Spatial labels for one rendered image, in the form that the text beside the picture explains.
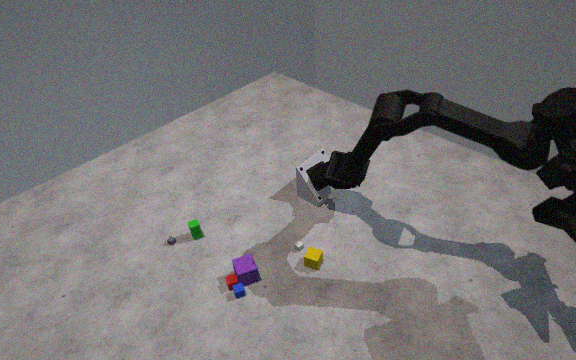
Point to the green block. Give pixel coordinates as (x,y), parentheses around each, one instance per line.
(194,226)
(198,235)

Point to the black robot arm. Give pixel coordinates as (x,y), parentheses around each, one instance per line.
(521,144)

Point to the yellow block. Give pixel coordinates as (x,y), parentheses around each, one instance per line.
(313,258)

